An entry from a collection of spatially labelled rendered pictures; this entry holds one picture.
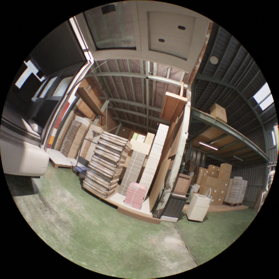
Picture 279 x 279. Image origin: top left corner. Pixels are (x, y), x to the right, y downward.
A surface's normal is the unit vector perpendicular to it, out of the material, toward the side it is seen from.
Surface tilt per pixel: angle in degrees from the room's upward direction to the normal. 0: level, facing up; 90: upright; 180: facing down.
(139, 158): 90
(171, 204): 90
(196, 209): 90
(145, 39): 166
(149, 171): 90
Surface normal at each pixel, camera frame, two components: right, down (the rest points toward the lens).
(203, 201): -0.32, -0.36
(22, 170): 0.90, 0.41
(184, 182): -0.05, -0.29
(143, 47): -0.55, 0.81
